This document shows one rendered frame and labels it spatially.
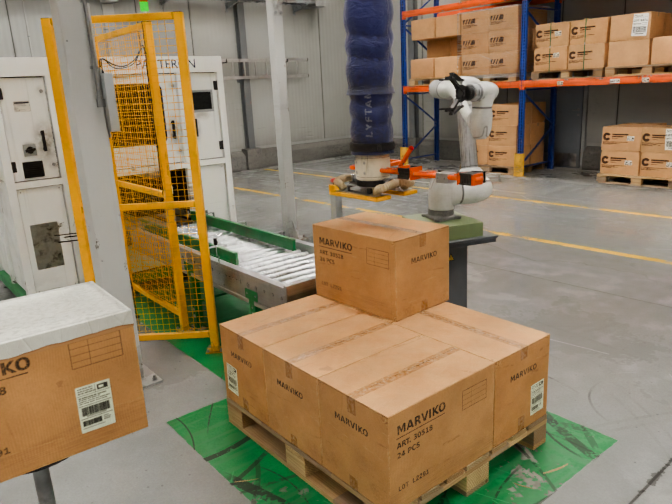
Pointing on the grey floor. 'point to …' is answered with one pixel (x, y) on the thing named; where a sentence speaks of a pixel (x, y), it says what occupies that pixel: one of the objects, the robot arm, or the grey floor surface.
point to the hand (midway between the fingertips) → (442, 94)
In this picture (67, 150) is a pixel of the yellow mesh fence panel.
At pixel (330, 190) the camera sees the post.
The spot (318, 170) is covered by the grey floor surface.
